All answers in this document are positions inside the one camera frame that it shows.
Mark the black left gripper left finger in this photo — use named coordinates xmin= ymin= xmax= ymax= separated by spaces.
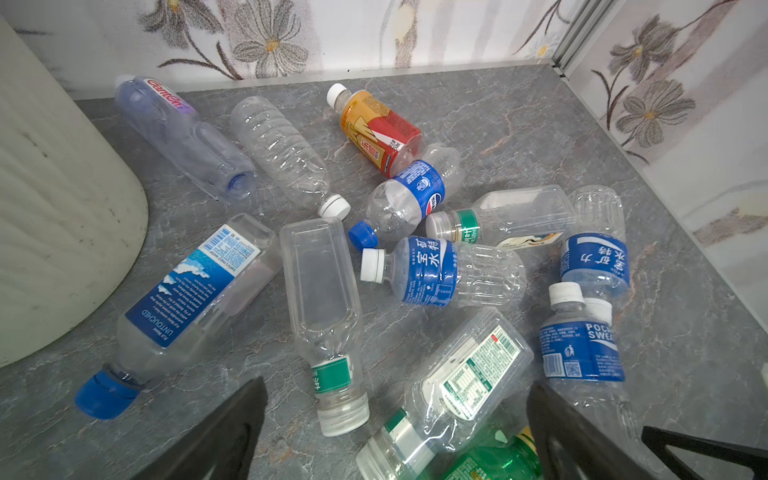
xmin=135 ymin=377 xmax=268 ymax=479

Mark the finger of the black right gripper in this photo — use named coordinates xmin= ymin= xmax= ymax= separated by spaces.
xmin=641 ymin=426 xmax=767 ymax=480

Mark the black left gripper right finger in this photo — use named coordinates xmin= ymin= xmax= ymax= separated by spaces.
xmin=526 ymin=381 xmax=653 ymax=479

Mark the untouched water blue label bottle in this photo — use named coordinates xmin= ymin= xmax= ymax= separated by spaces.
xmin=74 ymin=214 xmax=282 ymax=420

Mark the blue label mineral water bottle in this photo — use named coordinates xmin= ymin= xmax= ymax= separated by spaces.
xmin=560 ymin=185 xmax=631 ymax=324

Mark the Pepsi blue label bottle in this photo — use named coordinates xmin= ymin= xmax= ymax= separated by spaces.
xmin=348 ymin=144 xmax=466 ymax=251

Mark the cream waste bin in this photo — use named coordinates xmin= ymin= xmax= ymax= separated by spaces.
xmin=1 ymin=24 xmax=148 ymax=365

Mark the green soda bottle right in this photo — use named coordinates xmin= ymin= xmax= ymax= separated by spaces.
xmin=442 ymin=426 xmax=542 ymax=480

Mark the Pocari Sweat bottle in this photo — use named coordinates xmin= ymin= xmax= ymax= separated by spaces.
xmin=539 ymin=282 xmax=648 ymax=464

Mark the clear square bottle nutrition label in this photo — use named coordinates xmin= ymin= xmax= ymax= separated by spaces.
xmin=356 ymin=307 xmax=534 ymax=479

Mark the clear square bottle green band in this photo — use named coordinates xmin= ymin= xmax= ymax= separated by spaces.
xmin=279 ymin=218 xmax=370 ymax=437

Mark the blue label white cap bottle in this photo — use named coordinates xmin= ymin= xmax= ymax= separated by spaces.
xmin=360 ymin=236 xmax=527 ymax=311

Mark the clear bottle green label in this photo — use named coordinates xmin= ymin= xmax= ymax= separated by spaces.
xmin=425 ymin=185 xmax=576 ymax=249

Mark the clear ribbed bottle white cap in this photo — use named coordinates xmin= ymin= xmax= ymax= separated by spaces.
xmin=230 ymin=96 xmax=351 ymax=220

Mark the purple tinted Cancer bottle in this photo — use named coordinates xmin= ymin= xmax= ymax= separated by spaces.
xmin=114 ymin=75 xmax=256 ymax=204

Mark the orange red label bottle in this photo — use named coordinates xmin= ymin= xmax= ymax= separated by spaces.
xmin=326 ymin=83 xmax=423 ymax=178

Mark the aluminium corner frame post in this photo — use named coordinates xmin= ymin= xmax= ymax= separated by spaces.
xmin=552 ymin=0 xmax=626 ymax=78

